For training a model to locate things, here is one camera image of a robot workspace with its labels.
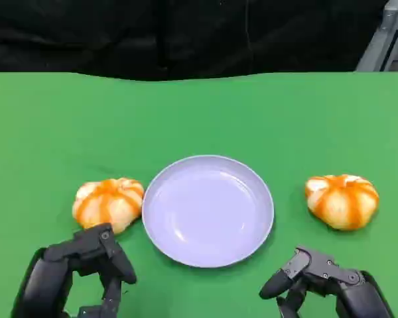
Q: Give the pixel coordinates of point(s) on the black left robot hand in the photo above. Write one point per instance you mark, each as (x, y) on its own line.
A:
(49, 281)

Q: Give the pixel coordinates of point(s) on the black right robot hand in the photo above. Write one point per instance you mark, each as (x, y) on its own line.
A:
(345, 291)

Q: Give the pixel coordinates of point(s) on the orange and white bread roll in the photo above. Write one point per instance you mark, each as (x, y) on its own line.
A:
(109, 202)
(343, 202)

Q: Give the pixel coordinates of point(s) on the lilac plate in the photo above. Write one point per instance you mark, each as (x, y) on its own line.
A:
(205, 212)

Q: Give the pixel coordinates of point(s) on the green table cloth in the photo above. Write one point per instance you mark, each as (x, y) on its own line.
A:
(199, 116)

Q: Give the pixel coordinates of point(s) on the black backdrop curtain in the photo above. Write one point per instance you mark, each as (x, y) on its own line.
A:
(119, 33)

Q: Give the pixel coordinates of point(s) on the grey metal frame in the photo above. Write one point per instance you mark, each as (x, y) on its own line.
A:
(384, 39)

